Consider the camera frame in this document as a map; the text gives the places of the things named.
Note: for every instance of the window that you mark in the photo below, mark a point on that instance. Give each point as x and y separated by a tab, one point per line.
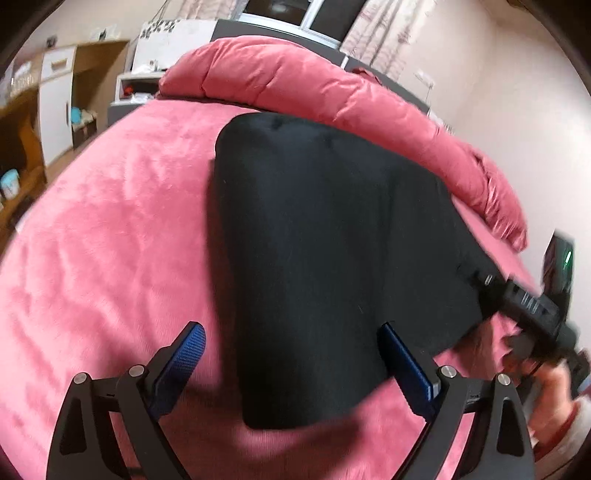
286	11

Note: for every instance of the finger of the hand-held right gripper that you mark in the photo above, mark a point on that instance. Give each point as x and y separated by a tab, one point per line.
489	293

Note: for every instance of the teal tub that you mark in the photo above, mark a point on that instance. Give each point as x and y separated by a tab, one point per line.
10	182

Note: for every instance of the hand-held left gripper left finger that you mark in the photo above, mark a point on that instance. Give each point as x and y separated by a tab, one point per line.
184	360

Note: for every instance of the white wall socket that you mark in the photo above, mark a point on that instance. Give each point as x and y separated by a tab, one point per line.
424	77

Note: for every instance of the person's right hand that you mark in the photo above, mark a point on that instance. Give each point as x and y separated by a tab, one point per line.
554	397

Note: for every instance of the floral curtain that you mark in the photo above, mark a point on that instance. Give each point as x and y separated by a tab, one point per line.
212	7
383	37

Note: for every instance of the pink bed sheet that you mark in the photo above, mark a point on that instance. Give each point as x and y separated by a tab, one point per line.
115	230

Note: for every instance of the wooden wardrobe with white door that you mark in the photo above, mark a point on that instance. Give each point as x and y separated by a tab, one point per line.
57	101

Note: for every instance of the person's right forearm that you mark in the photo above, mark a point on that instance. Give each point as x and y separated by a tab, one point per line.
570	434

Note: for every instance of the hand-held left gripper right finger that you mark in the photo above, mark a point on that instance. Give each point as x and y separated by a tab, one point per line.
406	369

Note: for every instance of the pink duvet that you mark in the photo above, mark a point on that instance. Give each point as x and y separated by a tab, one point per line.
300	78

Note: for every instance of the wooden desk shelf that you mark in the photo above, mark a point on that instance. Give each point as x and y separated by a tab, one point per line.
23	138

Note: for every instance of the black pants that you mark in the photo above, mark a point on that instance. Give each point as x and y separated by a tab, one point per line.
323	230

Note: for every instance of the white nightstand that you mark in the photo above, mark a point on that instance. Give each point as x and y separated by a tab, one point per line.
171	46

